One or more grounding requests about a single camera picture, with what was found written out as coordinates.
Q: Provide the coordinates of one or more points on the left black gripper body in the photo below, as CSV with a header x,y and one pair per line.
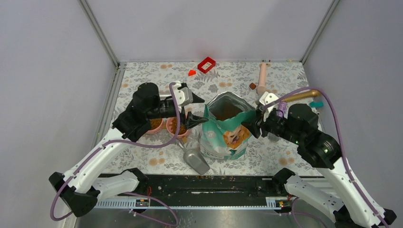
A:
x,y
166,110

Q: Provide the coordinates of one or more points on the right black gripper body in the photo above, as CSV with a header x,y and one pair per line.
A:
x,y
273,123

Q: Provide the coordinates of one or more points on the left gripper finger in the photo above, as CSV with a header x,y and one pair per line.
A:
x,y
193,120
194,99

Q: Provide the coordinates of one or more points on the green silver pet food bag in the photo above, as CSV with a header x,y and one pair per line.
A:
x,y
227,139

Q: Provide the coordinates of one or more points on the metal scissors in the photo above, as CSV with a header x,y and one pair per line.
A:
x,y
194,159

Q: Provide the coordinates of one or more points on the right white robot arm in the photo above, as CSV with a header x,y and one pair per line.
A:
x,y
352,207

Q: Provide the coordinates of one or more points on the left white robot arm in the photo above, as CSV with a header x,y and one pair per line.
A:
x,y
81,187

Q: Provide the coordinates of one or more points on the pink pet bowl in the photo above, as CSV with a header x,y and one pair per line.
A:
x,y
183,138

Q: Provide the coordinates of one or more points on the kibble in round bowl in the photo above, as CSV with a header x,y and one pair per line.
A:
x,y
175,124

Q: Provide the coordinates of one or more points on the kibble in cat bowl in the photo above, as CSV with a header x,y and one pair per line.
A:
x,y
155,123

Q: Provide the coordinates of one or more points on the purple glitter microphone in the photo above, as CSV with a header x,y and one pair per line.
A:
x,y
281,109

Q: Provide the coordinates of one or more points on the floral table mat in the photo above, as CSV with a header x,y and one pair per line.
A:
x,y
263,157

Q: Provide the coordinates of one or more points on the pink scoop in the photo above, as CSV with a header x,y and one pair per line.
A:
x,y
155,130

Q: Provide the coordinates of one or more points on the orange red small block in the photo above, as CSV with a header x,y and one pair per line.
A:
x,y
191,73

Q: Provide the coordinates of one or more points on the brown kibble in bag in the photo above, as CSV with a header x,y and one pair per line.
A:
x,y
225,111

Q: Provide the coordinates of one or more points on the red small box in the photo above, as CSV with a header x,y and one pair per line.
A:
x,y
206,65

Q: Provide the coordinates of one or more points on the pink cylinder toy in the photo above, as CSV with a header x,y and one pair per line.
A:
x,y
261,87

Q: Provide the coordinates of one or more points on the brown small block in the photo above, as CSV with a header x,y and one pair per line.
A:
x,y
252,86

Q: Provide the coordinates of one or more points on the teal small block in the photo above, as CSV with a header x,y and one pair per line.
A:
x,y
316,104

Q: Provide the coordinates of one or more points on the gold microphone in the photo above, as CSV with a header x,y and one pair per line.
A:
x,y
303,95

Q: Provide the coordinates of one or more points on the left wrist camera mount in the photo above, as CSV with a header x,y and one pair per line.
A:
x,y
181,93

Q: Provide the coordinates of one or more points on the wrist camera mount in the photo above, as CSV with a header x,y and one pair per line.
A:
x,y
266,104
181,93

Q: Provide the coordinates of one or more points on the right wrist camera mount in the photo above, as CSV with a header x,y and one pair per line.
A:
x,y
266,104

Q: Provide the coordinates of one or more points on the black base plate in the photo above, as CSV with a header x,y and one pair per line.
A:
x,y
215,191

